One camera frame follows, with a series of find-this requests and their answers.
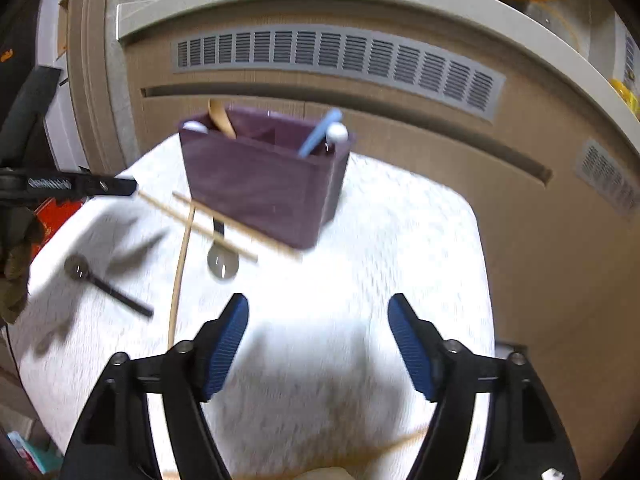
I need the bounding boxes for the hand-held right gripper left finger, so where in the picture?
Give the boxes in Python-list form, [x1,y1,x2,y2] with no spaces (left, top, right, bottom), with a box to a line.
[60,292,250,480]

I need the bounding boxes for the person's left forearm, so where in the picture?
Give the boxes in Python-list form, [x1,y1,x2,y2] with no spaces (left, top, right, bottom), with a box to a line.
[0,204,46,325]

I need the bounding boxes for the white lace tablecloth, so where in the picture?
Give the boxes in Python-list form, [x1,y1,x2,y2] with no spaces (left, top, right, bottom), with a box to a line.
[7,137,496,480]

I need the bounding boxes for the purple utensil holder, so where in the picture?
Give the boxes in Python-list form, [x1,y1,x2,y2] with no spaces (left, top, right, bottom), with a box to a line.
[178,105,357,251]

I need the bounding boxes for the wooden spoon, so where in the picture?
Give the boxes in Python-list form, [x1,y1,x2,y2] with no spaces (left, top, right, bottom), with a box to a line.
[208,98,237,140]

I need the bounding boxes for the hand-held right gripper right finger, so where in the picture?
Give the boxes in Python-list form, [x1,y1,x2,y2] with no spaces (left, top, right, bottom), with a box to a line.
[387,293,581,480]

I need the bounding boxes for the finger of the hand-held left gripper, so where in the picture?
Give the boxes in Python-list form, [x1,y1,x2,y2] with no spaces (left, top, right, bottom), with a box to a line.
[74,174,139,200]

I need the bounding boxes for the short grey vent grille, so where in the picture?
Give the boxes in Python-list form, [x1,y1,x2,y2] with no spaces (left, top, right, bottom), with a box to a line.
[574,139,640,217]

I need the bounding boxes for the long grey vent grille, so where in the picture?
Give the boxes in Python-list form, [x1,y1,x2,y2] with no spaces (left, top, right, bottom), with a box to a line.
[171,24,507,122]

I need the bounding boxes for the glass lid with yellow rim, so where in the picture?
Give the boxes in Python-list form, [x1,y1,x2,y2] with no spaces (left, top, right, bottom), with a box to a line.
[525,0,603,56]

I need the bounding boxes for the metal spoon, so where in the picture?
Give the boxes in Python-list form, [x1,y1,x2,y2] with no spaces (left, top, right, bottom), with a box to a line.
[64,254,154,319]
[206,216,241,281]

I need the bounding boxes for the blue plastic spoon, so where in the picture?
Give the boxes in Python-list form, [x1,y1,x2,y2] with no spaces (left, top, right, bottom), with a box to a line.
[298,108,344,159]

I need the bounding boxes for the red box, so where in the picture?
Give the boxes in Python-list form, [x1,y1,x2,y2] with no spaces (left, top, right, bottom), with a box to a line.
[27,197,83,261]

